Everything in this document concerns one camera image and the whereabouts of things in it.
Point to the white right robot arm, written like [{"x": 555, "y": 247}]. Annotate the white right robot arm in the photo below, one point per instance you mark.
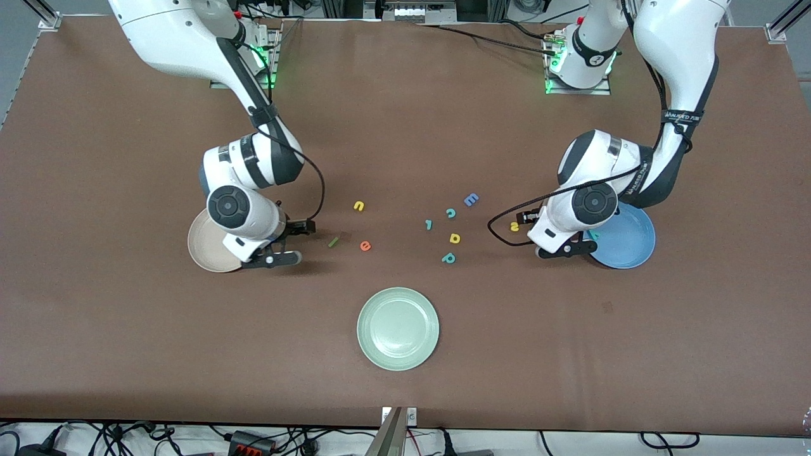
[{"x": 171, "y": 38}]

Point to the blue plate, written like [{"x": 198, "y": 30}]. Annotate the blue plate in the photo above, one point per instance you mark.
[{"x": 627, "y": 244}]

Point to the brown table cover mat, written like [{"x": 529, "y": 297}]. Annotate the brown table cover mat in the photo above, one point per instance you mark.
[{"x": 127, "y": 348}]

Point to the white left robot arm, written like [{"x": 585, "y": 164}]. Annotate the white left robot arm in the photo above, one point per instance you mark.
[{"x": 678, "y": 50}]

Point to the black upright connector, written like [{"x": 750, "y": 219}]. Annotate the black upright connector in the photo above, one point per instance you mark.
[{"x": 447, "y": 443}]

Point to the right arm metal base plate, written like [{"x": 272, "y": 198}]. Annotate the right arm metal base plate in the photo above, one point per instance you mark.
[{"x": 269, "y": 82}]

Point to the metal camera stand bar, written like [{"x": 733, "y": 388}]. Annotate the metal camera stand bar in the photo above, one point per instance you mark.
[{"x": 388, "y": 437}]

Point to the blue letter E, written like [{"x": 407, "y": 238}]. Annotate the blue letter E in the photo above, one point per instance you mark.
[{"x": 471, "y": 200}]

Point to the brown plate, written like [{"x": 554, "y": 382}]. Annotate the brown plate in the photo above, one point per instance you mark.
[{"x": 203, "y": 247}]

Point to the black orange power strip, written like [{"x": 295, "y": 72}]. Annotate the black orange power strip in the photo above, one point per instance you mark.
[{"x": 250, "y": 443}]

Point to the pale green plate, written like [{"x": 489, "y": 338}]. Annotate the pale green plate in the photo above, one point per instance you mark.
[{"x": 398, "y": 329}]

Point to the grey control device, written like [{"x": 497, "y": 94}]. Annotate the grey control device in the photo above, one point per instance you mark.
[{"x": 412, "y": 11}]

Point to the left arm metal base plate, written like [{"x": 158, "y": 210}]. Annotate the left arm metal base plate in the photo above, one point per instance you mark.
[{"x": 573, "y": 91}]

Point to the white stand bracket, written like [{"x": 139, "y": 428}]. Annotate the white stand bracket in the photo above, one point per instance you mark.
[{"x": 412, "y": 415}]

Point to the black floor plug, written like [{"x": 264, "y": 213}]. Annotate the black floor plug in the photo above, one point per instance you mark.
[{"x": 38, "y": 451}]

